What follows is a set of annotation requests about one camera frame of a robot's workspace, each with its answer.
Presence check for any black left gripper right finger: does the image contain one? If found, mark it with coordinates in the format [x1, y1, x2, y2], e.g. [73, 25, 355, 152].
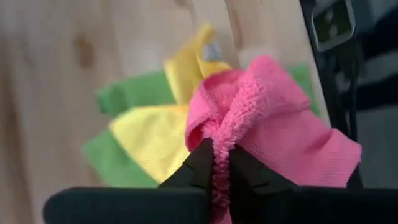
[229, 145, 398, 224]

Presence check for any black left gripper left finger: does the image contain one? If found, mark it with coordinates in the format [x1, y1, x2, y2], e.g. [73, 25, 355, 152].
[43, 138, 215, 224]

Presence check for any pink microfiber towel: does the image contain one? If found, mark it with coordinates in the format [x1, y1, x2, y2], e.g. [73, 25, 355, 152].
[185, 55, 363, 224]

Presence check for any green microfiber towel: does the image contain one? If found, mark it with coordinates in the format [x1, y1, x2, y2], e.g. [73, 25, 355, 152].
[80, 63, 321, 189]

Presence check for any yellow microfiber towel with label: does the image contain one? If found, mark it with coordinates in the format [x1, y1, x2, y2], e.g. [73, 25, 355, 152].
[163, 24, 234, 105]

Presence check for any grey camera housing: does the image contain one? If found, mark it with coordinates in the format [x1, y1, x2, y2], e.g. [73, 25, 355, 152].
[310, 0, 356, 53]

